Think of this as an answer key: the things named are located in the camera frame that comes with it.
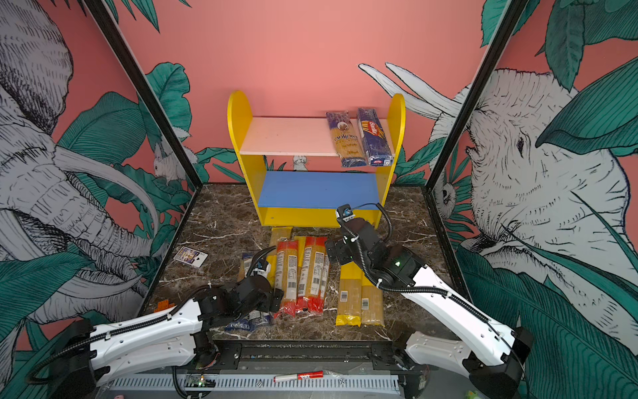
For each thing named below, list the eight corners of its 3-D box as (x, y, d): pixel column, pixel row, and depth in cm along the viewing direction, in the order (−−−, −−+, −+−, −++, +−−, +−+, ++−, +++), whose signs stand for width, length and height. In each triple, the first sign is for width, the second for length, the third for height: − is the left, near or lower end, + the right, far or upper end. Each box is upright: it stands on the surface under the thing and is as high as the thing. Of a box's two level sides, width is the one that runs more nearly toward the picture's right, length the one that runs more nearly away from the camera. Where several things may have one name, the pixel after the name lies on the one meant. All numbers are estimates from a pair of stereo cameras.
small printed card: (176, 260, 97) (174, 257, 95) (185, 248, 100) (183, 245, 98) (199, 267, 95) (197, 264, 93) (208, 255, 98) (206, 252, 96)
